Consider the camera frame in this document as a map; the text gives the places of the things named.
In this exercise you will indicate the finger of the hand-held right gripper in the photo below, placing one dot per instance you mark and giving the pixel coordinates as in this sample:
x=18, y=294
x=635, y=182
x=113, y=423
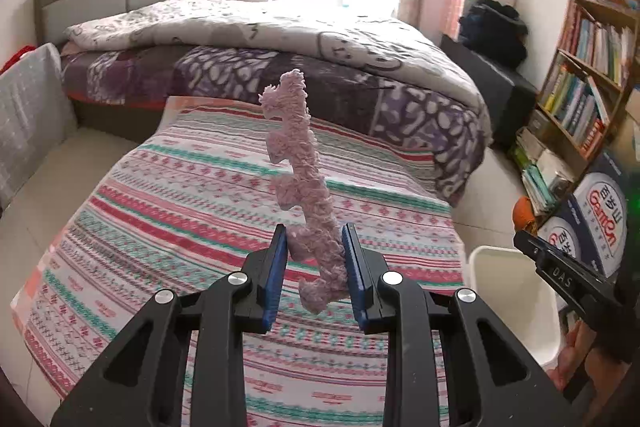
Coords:
x=527, y=244

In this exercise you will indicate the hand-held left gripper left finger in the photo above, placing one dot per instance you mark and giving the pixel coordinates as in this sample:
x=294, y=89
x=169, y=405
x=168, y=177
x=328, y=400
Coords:
x=275, y=282

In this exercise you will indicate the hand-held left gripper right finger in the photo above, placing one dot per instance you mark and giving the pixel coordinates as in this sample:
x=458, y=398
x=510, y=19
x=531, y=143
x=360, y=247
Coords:
x=354, y=277

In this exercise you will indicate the white trash bin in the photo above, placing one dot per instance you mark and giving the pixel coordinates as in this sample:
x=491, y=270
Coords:
x=515, y=302

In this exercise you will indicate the person's right hand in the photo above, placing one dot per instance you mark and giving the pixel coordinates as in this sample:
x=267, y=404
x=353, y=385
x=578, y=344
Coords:
x=567, y=357

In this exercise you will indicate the orange round object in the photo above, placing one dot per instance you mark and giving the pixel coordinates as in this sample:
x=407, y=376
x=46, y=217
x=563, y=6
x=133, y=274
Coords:
x=525, y=213

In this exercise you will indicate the pile of books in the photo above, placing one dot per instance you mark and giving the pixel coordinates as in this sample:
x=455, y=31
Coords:
x=540, y=172

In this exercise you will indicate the striped patterned tablecloth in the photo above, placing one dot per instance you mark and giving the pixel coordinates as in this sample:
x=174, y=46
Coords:
x=175, y=187

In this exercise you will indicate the row of leaning books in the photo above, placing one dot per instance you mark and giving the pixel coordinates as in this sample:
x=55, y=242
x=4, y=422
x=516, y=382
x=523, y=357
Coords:
x=575, y=107

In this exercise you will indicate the dark storage bench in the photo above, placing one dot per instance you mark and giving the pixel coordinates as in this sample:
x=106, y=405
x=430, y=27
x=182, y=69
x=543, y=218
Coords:
x=492, y=92

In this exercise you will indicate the wooden bookshelf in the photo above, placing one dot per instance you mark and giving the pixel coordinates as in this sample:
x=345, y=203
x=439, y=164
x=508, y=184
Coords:
x=552, y=77

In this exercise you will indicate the row of upright books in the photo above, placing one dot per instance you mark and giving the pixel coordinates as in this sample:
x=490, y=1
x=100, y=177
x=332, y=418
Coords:
x=597, y=44

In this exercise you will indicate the pile of black clothes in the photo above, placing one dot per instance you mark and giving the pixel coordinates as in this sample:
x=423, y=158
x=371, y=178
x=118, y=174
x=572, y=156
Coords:
x=492, y=32

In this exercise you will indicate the purple patterned bed sheet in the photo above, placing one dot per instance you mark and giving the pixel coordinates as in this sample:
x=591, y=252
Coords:
x=225, y=72

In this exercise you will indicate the pink storage box stack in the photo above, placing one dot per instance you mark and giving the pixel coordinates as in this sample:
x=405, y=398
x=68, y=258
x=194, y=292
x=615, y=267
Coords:
x=456, y=7

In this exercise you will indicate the white cartoon print duvet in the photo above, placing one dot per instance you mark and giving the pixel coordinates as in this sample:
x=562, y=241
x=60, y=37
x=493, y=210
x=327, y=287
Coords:
x=250, y=27

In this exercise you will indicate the grey checked cushion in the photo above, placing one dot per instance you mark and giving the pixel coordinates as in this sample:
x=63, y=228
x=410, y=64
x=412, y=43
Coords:
x=30, y=117

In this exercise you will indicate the red cloth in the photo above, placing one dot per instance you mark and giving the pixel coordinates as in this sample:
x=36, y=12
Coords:
x=15, y=59

